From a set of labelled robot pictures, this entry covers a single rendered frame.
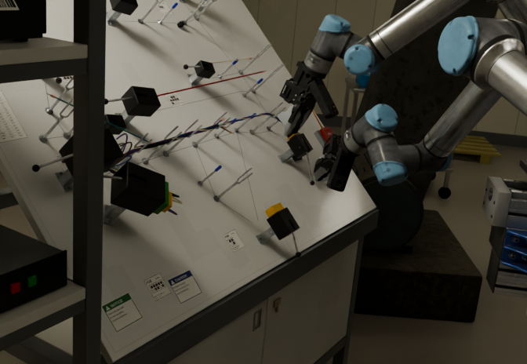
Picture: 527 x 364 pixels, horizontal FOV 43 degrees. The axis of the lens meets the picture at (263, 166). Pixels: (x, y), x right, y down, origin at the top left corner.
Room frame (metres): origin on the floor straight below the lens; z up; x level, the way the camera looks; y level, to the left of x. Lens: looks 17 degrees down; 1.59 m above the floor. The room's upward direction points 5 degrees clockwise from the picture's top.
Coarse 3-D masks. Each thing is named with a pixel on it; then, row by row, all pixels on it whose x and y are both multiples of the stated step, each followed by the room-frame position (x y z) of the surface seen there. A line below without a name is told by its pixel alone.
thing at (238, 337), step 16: (240, 320) 1.50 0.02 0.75; (256, 320) 1.58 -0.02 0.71; (224, 336) 1.44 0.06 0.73; (240, 336) 1.50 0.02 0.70; (256, 336) 1.57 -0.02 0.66; (192, 352) 1.34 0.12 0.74; (208, 352) 1.39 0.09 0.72; (224, 352) 1.45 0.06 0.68; (240, 352) 1.51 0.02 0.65; (256, 352) 1.57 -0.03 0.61
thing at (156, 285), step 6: (156, 276) 1.29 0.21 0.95; (150, 282) 1.27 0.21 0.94; (156, 282) 1.28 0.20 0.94; (162, 282) 1.29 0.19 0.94; (150, 288) 1.26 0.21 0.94; (156, 288) 1.27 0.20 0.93; (162, 288) 1.28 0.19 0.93; (168, 288) 1.29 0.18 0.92; (156, 294) 1.26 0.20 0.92; (162, 294) 1.27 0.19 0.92; (168, 294) 1.28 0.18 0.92; (156, 300) 1.25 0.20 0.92
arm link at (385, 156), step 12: (372, 144) 1.61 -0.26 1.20; (384, 144) 1.60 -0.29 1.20; (396, 144) 1.61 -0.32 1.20; (408, 144) 1.65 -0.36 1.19; (372, 156) 1.60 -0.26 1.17; (384, 156) 1.58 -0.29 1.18; (396, 156) 1.58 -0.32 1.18; (408, 156) 1.60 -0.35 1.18; (384, 168) 1.57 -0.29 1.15; (396, 168) 1.56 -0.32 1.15; (408, 168) 1.60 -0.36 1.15; (384, 180) 1.57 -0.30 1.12; (396, 180) 1.58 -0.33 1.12
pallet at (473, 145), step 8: (472, 136) 6.73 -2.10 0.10; (480, 136) 6.76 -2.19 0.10; (464, 144) 6.38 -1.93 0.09; (472, 144) 6.38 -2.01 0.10; (480, 144) 6.41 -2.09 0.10; (488, 144) 6.44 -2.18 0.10; (456, 152) 6.09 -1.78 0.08; (464, 152) 6.08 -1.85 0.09; (472, 152) 6.08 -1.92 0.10; (480, 152) 6.09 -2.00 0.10; (488, 152) 6.12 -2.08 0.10; (496, 152) 6.15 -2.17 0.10; (480, 160) 6.07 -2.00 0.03; (488, 160) 6.07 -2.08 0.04
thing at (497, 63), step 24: (456, 24) 1.37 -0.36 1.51; (480, 24) 1.36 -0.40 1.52; (504, 24) 1.39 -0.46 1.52; (456, 48) 1.35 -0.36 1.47; (480, 48) 1.32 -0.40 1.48; (504, 48) 1.31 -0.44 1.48; (456, 72) 1.35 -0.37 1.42; (480, 72) 1.31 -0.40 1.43; (504, 72) 1.27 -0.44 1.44; (504, 96) 1.28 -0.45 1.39
